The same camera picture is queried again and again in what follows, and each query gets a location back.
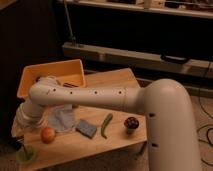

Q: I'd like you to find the black cable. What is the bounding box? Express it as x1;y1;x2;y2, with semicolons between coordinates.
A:
196;61;213;168

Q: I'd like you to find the upper shelf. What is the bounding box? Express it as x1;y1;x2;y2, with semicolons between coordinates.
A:
57;0;213;19

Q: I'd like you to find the orange plastic bin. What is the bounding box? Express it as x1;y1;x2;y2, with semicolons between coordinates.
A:
17;59;86;99

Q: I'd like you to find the red apple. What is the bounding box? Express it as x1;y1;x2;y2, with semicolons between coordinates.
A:
40;127;56;143

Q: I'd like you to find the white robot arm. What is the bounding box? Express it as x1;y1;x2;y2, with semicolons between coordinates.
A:
15;77;202;171

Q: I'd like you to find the green chili pepper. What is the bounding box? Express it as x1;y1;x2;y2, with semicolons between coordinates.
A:
101;113;113;139

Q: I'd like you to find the blue-grey sponge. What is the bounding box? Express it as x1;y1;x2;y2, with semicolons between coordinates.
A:
76;119;97;139

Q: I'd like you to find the metal pole stand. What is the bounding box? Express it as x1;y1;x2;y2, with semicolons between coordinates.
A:
63;0;76;46

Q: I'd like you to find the grey cloth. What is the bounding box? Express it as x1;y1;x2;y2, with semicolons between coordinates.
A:
48;104;75;133

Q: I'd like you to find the green plastic cup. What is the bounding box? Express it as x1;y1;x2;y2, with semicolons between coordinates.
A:
16;145;37;165

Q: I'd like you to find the grey baseboard ledge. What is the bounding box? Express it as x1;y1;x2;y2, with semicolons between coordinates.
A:
62;42;213;79

